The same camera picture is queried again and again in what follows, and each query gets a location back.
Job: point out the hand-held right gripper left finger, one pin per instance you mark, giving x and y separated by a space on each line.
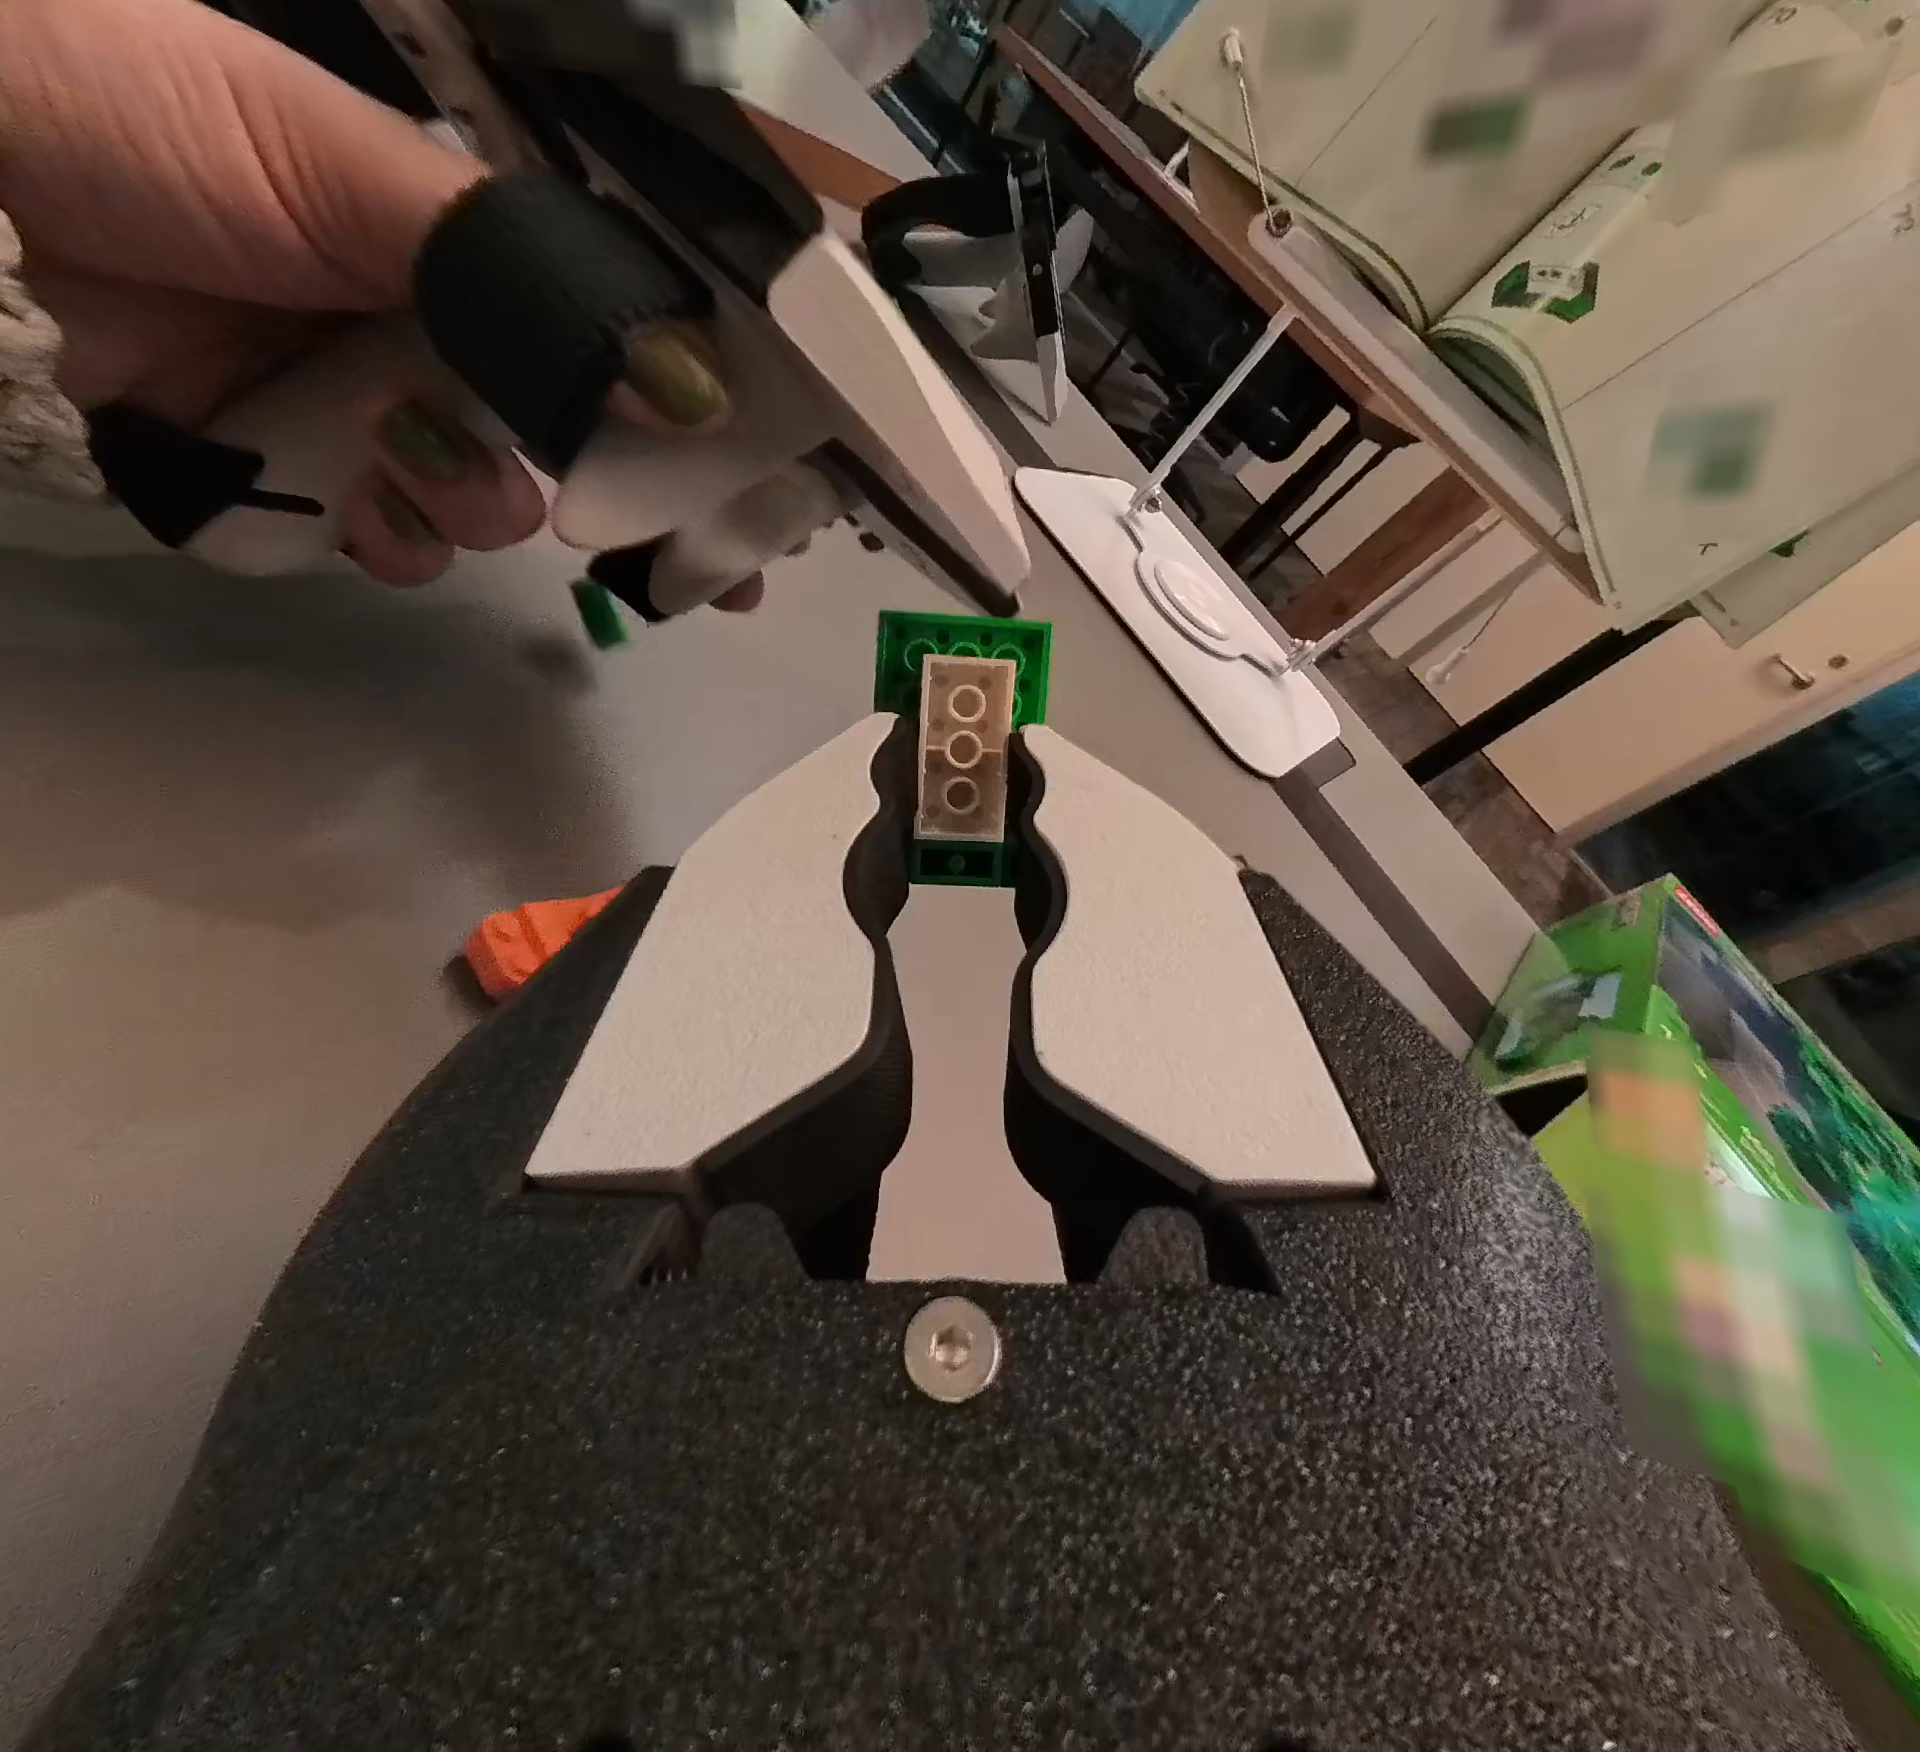
705 986

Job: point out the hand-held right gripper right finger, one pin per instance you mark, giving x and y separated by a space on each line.
1201 1002

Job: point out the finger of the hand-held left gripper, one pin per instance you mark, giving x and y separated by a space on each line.
900 401

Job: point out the green lego plate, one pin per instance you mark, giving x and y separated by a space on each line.
900 658

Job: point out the white lego brick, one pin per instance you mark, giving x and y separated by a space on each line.
969 741

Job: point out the small green lego piece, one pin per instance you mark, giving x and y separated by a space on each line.
603 616

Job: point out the person's left forearm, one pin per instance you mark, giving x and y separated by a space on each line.
30 432

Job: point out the green lego box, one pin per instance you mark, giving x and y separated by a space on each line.
1590 942

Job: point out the lego instruction booklet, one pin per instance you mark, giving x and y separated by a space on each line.
1769 328

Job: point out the person's left hand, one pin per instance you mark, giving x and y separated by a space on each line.
197 179

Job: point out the white and black device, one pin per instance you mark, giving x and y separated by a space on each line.
960 267

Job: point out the orange brick separator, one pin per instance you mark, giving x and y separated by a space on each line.
518 950

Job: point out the wooden side table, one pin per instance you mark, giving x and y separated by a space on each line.
1397 554

